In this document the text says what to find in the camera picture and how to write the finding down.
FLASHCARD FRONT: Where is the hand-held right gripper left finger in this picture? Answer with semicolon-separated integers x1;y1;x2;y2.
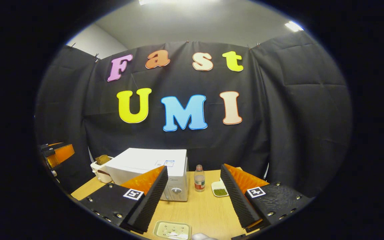
79;166;168;234

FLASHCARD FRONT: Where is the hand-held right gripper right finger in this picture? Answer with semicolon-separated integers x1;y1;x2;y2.
220;163;312;233

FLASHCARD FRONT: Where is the white microwave oven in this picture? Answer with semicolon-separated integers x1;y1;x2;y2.
105;148;189;202

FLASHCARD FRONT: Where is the white divided dish of beans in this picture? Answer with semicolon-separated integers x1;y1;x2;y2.
211;180;229;197

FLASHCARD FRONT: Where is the pale green rectangular tray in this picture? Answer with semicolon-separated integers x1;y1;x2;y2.
153;220;192;240

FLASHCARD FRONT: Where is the clear bottle with red label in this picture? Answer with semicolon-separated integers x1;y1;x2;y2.
194;165;206;192

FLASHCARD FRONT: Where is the white toaster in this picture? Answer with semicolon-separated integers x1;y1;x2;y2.
90;156;114;184

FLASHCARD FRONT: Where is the ceiling light panel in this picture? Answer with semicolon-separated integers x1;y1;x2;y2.
139;0;222;5
285;21;304;32

